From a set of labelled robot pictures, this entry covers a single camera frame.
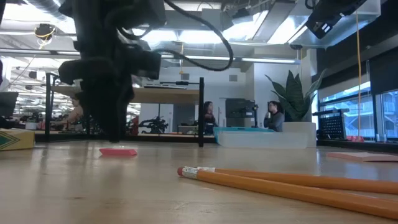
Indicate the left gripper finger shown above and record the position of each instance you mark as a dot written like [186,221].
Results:
[119,102]
[98,105]

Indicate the pink eraser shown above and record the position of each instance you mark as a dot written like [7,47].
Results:
[118,152]

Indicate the yellow green crayon box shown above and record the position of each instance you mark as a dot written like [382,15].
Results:
[15,140]

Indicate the clear pencil box blue lid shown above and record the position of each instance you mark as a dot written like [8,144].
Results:
[261,140]

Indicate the orange pencil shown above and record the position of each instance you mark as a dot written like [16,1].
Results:
[311,179]
[280,190]

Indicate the pink sticky note pad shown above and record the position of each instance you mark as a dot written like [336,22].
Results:
[363,156]

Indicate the black background robot arm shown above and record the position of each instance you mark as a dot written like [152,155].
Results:
[154,126]

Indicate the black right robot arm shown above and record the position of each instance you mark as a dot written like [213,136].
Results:
[329,15]

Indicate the person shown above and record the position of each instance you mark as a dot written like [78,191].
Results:
[210,119]
[275,121]
[76,113]

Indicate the white desk calculator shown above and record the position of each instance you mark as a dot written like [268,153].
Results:
[164,86]

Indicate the small white background pot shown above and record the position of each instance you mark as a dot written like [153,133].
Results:
[31,126]

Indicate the dark office chair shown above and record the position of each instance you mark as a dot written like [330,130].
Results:
[7,104]

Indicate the black cabinet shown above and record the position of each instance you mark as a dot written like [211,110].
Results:
[239,112]

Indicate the long ceiling light bar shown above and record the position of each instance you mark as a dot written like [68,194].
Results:
[267,60]

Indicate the green snake plant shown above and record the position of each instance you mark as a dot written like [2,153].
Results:
[293,99]

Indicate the white plant pot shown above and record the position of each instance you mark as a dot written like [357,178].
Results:
[298,125]

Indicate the black perforated stand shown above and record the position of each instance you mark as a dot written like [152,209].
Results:
[332,127]

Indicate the small red object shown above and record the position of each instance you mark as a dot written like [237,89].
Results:
[354,138]

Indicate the wooden shelf with black frame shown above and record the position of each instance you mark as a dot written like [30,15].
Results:
[168,96]

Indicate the ceiling dome camera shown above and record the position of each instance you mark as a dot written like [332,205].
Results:
[296,47]

